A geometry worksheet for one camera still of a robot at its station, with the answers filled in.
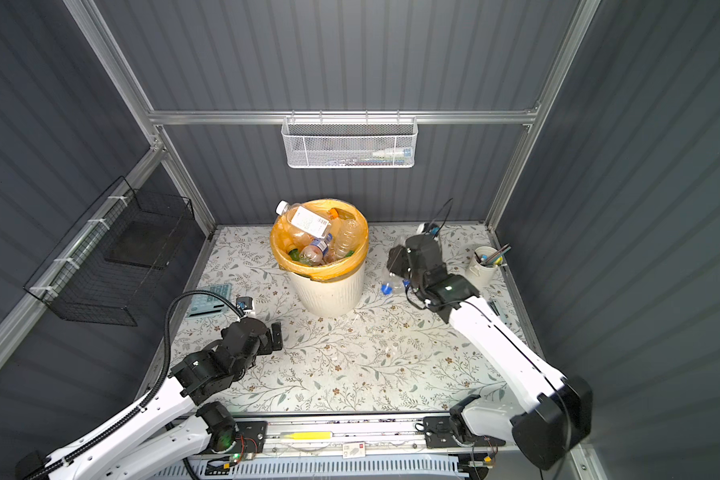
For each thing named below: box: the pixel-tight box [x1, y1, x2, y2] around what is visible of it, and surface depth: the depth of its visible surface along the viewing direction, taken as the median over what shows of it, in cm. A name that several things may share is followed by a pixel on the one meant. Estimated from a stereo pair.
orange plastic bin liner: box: [270, 198, 369, 280], surface depth 76 cm
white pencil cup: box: [469, 246, 499, 288], surface depth 100 cm
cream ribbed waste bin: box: [287, 261, 365, 317], surface depth 84 cm
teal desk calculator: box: [186, 284, 232, 319], surface depth 96 cm
